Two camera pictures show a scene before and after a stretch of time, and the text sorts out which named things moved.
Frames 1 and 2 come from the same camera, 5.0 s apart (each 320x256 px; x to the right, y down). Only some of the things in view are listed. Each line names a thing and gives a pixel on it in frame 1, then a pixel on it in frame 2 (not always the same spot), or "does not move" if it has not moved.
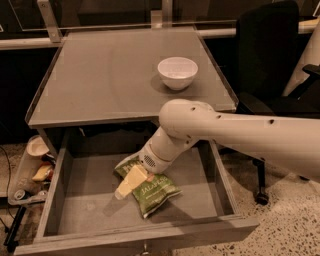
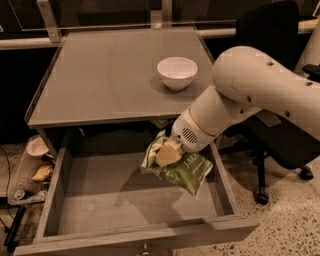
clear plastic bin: x=33 y=173 does not move
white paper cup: x=35 y=146 does not move
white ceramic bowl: x=177 y=72 does not move
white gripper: x=152 y=161 to x=186 y=131
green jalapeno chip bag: x=153 y=194 to x=190 y=171
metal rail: x=7 y=44 does not move
